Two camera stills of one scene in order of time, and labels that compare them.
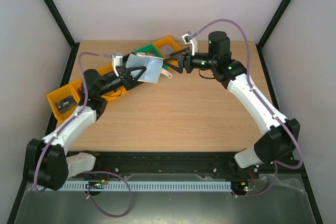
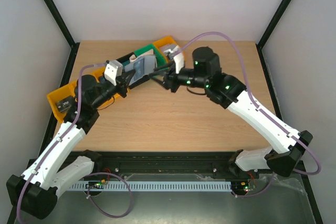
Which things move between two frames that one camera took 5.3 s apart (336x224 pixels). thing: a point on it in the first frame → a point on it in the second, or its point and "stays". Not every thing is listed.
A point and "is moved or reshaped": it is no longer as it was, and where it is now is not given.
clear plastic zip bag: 153,64 is moved or reshaped
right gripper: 187,62 → 169,80
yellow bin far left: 62,94 stays
